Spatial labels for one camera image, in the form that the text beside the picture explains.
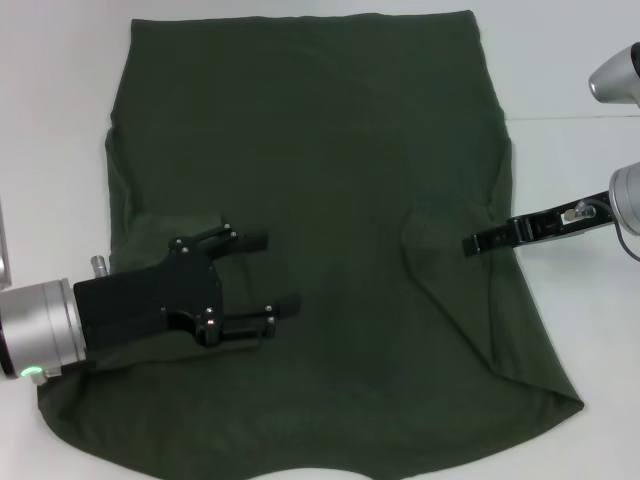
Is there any dark green shirt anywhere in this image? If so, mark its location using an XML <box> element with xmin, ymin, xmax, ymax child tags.
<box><xmin>36</xmin><ymin>9</ymin><xmax>585</xmax><ymax>480</ymax></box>

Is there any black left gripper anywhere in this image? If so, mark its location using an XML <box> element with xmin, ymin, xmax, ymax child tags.
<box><xmin>72</xmin><ymin>222</ymin><xmax>305</xmax><ymax>350</ymax></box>

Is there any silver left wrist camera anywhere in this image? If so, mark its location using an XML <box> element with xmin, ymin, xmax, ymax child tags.
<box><xmin>0</xmin><ymin>197</ymin><xmax>11</xmax><ymax>290</ymax></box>

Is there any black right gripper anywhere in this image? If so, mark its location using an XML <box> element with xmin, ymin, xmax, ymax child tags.
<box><xmin>461</xmin><ymin>188</ymin><xmax>615</xmax><ymax>260</ymax></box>

